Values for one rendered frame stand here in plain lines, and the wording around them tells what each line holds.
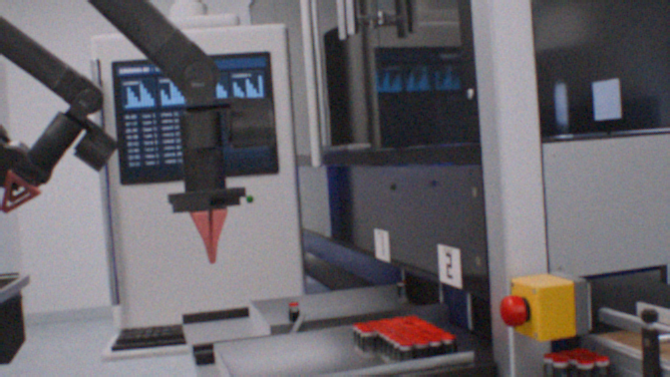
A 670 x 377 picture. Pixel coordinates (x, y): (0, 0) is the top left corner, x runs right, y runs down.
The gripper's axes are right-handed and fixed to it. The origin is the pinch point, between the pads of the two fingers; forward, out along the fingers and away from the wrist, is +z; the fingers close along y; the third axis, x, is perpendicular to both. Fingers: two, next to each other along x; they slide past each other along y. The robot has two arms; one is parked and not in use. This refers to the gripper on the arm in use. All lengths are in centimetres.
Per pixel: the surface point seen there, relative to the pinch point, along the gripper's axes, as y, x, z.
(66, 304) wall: -76, 545, 86
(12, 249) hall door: -114, 544, 37
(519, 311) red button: 35.2, -19.7, 8.9
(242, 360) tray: 5.1, 19.7, 19.7
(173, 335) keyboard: -4, 70, 24
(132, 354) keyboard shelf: -14, 69, 27
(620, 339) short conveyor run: 52, -16, 16
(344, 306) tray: 32, 53, 19
